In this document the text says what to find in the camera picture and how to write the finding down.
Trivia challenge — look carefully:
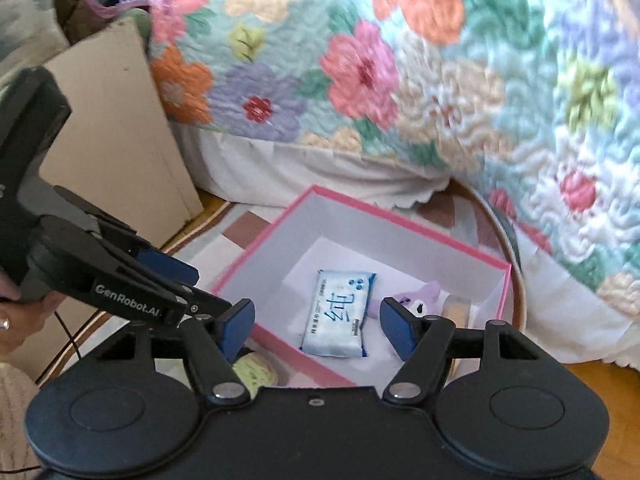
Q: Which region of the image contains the beige board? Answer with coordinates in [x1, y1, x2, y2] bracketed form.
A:
[0, 17, 206, 381]

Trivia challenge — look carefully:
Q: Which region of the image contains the green yarn ball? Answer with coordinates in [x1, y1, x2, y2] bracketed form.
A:
[232, 350, 282, 396]

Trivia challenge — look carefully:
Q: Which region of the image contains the black cable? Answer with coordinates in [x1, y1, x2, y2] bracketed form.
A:
[52, 310, 85, 361]

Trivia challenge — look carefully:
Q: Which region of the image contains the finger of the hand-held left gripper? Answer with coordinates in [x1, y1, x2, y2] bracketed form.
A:
[27, 215, 235, 331]
[52, 185, 201, 287]

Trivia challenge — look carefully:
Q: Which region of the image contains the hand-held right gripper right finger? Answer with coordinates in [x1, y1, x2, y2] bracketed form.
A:
[379, 297, 541, 406]

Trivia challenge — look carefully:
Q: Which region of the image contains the person's left hand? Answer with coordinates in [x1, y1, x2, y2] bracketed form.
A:
[0, 280, 67, 355]

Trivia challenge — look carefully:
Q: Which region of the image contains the pink fuzzy pants leg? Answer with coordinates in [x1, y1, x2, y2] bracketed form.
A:
[0, 365, 42, 480]

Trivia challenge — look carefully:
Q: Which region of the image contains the checkered rug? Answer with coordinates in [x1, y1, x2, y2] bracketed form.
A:
[37, 180, 526, 396]

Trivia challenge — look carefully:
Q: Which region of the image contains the pink cardboard box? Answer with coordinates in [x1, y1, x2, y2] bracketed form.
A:
[207, 185, 513, 391]

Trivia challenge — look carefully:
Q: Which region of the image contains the grey cushion purple trim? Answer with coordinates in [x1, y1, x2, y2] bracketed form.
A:
[0, 0, 92, 98]

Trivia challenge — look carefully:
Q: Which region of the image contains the blue wet wipes pack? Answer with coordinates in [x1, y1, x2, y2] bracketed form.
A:
[300, 269, 378, 358]

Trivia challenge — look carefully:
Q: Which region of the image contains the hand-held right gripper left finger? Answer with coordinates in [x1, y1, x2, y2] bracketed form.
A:
[95, 299, 257, 406]

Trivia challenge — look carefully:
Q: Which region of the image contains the floral quilt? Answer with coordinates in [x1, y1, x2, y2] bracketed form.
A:
[145, 0, 640, 311]

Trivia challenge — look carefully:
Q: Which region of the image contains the purple plush toy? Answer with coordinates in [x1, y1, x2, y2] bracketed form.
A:
[367, 280, 446, 326]

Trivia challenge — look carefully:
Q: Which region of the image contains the foundation bottle gold cap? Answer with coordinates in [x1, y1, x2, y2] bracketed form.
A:
[442, 297, 473, 333]

